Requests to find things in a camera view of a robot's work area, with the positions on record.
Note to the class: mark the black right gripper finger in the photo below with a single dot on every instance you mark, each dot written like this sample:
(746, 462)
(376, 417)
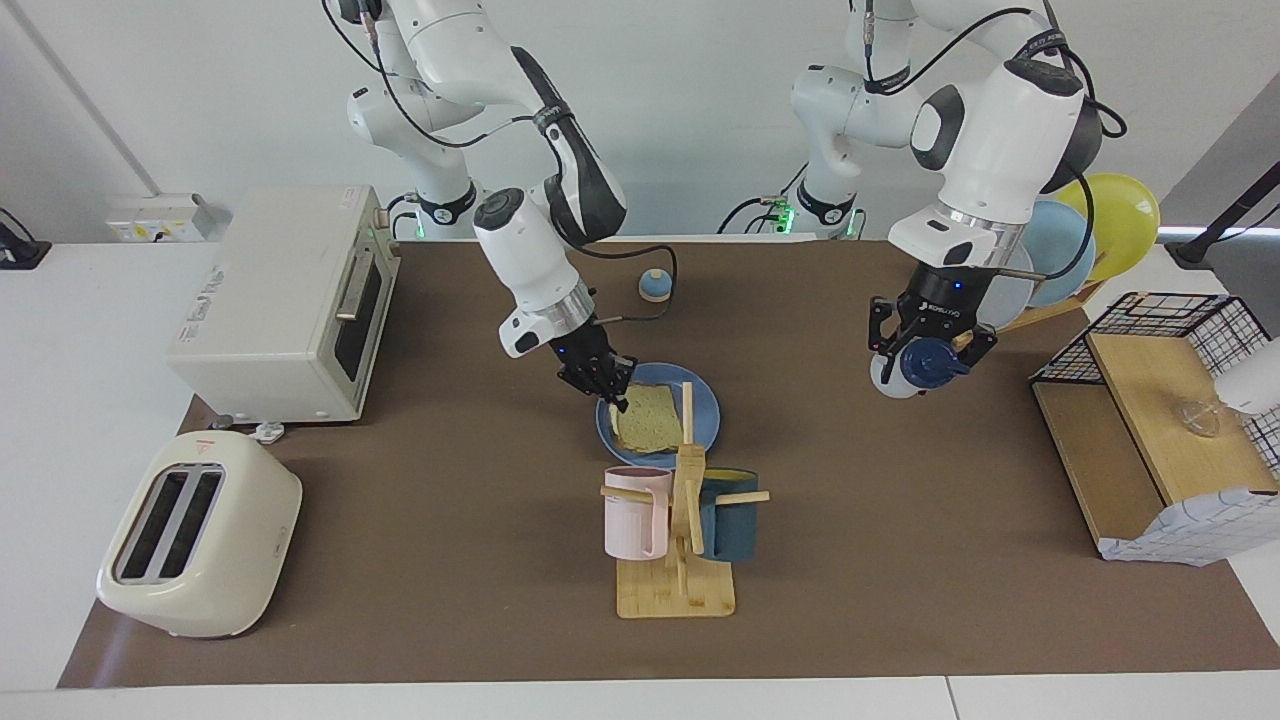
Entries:
(620, 368)
(605, 395)

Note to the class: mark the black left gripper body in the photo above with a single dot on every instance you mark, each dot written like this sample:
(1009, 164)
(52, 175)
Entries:
(940, 300)

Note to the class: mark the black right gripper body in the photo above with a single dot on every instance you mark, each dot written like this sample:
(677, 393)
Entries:
(582, 355)

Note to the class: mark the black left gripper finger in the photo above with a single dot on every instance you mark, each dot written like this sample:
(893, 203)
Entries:
(975, 345)
(882, 330)

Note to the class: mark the white bottle with blue cap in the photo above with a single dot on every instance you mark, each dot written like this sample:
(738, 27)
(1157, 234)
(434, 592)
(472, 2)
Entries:
(930, 365)

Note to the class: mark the toasted bread slice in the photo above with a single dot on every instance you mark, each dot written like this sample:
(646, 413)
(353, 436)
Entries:
(650, 420)

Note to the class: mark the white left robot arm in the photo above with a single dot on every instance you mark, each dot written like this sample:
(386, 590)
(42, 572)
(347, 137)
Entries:
(1000, 150)

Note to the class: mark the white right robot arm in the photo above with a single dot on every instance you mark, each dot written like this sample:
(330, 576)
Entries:
(530, 250)

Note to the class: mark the grey round plate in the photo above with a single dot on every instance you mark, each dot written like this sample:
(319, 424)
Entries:
(1010, 298)

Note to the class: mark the wooden plate rack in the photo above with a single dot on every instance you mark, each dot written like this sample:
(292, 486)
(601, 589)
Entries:
(1050, 311)

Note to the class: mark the light blue round plate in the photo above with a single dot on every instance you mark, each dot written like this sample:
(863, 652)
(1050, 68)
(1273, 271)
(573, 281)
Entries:
(1065, 250)

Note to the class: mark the yellow round plate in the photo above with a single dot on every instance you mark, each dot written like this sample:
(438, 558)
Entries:
(1125, 215)

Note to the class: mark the small blue call bell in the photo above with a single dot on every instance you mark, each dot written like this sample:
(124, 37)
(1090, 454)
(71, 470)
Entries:
(655, 288)

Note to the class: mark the pink mug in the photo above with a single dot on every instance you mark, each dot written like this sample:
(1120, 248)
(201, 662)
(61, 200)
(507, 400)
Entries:
(630, 520)

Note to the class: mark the wooden shelf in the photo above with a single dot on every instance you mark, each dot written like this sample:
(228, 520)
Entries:
(1150, 400)

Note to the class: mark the dark teal mug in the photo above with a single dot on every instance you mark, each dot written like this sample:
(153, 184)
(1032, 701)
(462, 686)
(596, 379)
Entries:
(735, 525)

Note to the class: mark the brown table mat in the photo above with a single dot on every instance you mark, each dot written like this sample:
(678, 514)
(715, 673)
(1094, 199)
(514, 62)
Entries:
(450, 520)

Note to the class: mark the wooden mug tree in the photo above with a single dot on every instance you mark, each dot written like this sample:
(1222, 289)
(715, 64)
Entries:
(680, 590)

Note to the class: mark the clear glass cup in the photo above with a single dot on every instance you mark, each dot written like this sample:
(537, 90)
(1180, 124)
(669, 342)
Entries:
(1200, 418)

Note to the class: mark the white plastic cylinder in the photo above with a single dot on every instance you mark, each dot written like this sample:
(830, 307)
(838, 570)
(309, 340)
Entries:
(1250, 385)

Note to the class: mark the white checkered cloth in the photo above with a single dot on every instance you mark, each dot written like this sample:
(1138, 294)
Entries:
(1200, 525)

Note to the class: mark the white toaster oven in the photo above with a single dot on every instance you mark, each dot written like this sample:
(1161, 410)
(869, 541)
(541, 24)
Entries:
(270, 300)

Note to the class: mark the cream two-slot toaster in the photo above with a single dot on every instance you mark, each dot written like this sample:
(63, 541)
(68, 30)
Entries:
(210, 560)

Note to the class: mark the white power strip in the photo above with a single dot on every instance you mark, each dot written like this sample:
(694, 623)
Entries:
(150, 218)

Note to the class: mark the black camera stand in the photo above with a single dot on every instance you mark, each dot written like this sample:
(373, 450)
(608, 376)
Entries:
(1225, 218)

